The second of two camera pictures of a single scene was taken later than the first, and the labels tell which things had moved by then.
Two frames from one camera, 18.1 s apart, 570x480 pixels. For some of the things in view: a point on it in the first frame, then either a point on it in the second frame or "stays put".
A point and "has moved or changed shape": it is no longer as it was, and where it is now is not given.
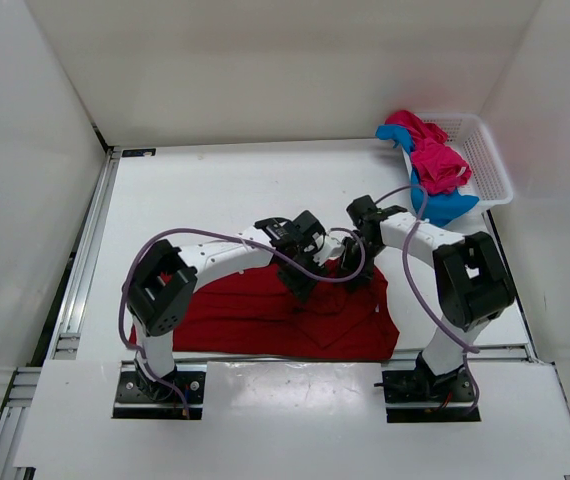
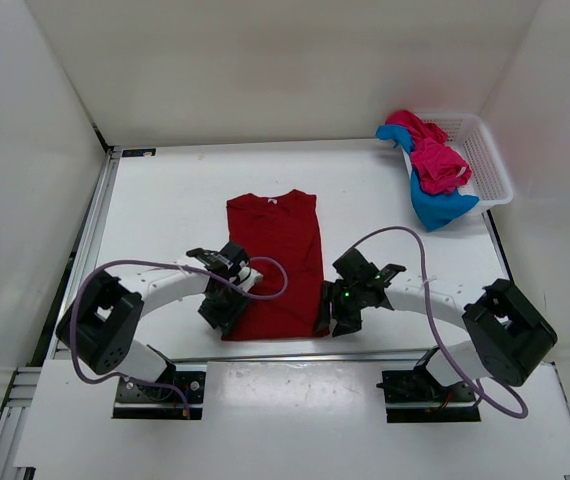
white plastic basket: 470,140 stays put
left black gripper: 301,287 -> 224,318
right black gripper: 365,272 -> 346,323
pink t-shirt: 439,167 stays put
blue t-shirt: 434,207 stays put
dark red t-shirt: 246,312 has moved or changed shape
